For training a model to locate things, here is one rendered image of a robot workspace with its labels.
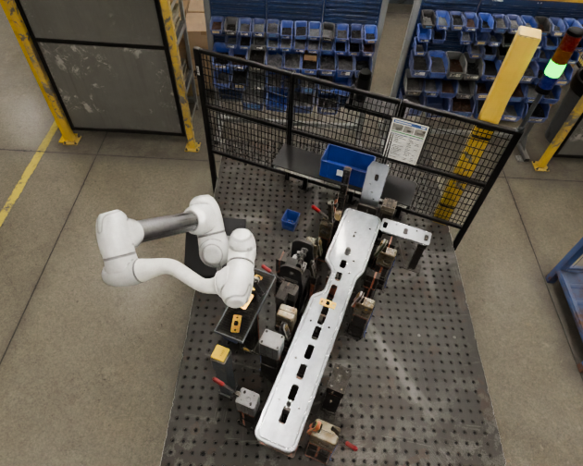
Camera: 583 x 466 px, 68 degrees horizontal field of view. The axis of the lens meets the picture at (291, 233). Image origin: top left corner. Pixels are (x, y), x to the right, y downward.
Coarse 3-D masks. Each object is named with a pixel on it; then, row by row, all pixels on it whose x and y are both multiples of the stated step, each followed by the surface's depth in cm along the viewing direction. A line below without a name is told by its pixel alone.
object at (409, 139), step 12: (396, 120) 244; (408, 120) 241; (396, 132) 250; (408, 132) 247; (420, 132) 244; (384, 144) 259; (396, 144) 256; (408, 144) 253; (420, 144) 250; (384, 156) 266; (396, 156) 262; (408, 156) 259; (420, 156) 256
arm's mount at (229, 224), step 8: (224, 224) 253; (232, 224) 253; (240, 224) 253; (192, 240) 254; (192, 248) 254; (192, 256) 254; (184, 264) 254; (192, 264) 254; (200, 264) 254; (200, 272) 255; (208, 272) 255; (216, 272) 255
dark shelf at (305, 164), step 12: (276, 156) 280; (288, 156) 280; (300, 156) 281; (312, 156) 281; (276, 168) 277; (288, 168) 273; (300, 168) 274; (312, 168) 274; (324, 180) 269; (336, 180) 269; (396, 180) 271; (408, 180) 271; (360, 192) 265; (384, 192) 264; (396, 192) 264; (408, 192) 265; (408, 204) 259
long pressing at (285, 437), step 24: (360, 216) 255; (336, 240) 244; (360, 240) 244; (336, 264) 234; (360, 264) 234; (312, 312) 215; (336, 312) 216; (336, 336) 209; (288, 360) 200; (312, 360) 200; (288, 384) 193; (312, 384) 193; (264, 408) 186; (264, 432) 180; (288, 432) 181
